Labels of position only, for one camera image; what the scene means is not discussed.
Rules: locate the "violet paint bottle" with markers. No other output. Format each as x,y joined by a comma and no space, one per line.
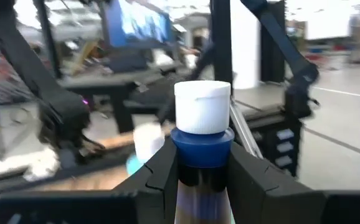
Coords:
202,149

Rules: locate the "black aluminium table frame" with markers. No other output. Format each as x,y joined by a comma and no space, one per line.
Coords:
222,40

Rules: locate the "laptop computer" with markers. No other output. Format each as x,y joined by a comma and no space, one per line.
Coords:
136,25

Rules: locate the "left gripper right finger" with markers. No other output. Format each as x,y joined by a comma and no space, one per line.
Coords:
261,199

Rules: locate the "silver aluminium extrusion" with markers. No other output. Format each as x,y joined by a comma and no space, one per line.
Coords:
245,130

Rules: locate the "black side desk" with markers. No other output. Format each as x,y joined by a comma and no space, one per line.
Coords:
121,81

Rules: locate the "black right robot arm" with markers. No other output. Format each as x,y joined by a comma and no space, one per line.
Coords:
27,67

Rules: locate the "teal paint bottle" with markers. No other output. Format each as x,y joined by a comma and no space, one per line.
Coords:
149,140

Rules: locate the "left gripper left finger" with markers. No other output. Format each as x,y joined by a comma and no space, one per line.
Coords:
158,186

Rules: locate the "black box white labels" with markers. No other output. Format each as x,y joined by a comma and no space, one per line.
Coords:
293,140

